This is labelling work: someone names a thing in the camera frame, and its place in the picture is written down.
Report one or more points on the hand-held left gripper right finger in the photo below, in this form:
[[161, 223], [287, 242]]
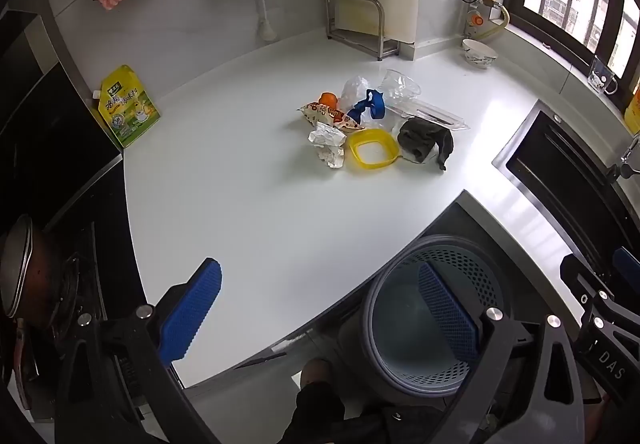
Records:
[[447, 311]]

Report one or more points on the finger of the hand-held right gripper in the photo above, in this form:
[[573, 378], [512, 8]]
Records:
[[629, 261], [585, 281]]

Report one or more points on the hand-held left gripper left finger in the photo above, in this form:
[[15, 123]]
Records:
[[192, 311]]

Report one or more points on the grey perforated trash bin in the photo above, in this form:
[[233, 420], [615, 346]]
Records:
[[415, 314]]

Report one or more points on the dark cloth rag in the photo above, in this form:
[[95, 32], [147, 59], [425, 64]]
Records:
[[425, 141]]

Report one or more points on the clear plastic tray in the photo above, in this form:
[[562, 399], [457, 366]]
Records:
[[432, 113]]

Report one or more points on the white paper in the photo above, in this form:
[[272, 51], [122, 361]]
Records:
[[327, 143]]

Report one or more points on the orange patterned snack wrapper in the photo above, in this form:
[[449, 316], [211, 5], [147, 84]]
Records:
[[330, 116]]

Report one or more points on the metal faucet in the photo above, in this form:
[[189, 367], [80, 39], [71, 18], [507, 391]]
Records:
[[625, 157]]

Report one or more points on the black kitchen sink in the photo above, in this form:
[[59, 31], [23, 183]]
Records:
[[565, 168]]

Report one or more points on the yellow oil bottle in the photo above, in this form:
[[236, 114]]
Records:
[[633, 109]]

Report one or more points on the dark wok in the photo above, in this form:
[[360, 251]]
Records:
[[22, 269]]

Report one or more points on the black stove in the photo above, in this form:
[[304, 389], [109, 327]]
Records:
[[60, 184]]

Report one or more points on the glass mug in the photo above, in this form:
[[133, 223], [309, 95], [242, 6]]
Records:
[[601, 76]]

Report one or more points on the yellow green seasoning pouch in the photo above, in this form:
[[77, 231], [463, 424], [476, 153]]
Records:
[[127, 106]]

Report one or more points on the clear plastic bag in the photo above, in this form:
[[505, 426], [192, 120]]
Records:
[[354, 87]]

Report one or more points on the orange bottle cap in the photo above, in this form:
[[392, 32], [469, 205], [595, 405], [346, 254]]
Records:
[[328, 99]]

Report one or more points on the white patterned bowl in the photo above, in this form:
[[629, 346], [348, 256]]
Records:
[[479, 52]]

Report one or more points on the orange white gas valve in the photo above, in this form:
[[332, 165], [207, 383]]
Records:
[[474, 21]]

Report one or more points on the metal rack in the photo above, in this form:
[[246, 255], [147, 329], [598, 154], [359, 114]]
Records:
[[357, 26]]

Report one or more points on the blue white bottle brush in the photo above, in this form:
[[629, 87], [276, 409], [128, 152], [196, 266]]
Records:
[[262, 11]]

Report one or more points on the dark range hood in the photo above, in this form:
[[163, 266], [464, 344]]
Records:
[[22, 38]]

